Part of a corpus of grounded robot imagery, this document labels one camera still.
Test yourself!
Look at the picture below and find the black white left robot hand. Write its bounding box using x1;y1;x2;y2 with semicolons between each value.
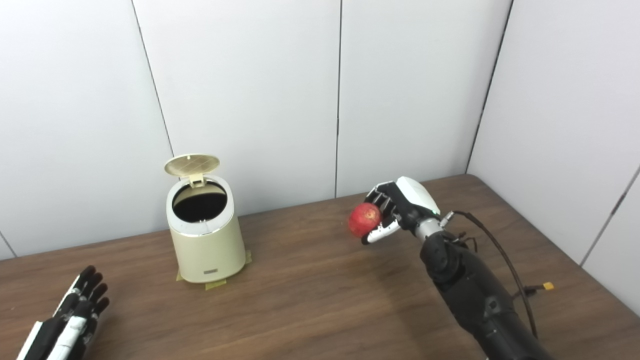
16;265;110;360

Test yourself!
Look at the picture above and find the cream-colored round bin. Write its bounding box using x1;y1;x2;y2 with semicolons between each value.
166;174;247;284

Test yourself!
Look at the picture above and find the cream round bin lid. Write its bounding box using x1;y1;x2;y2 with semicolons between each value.
164;154;221;189

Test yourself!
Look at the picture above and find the red apple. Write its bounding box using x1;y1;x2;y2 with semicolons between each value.
348;202;383;238

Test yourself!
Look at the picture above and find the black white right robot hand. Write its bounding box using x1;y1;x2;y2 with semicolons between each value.
361;176;442;246

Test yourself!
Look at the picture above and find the yellow cable connector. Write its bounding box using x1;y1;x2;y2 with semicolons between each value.
512;282;555;301

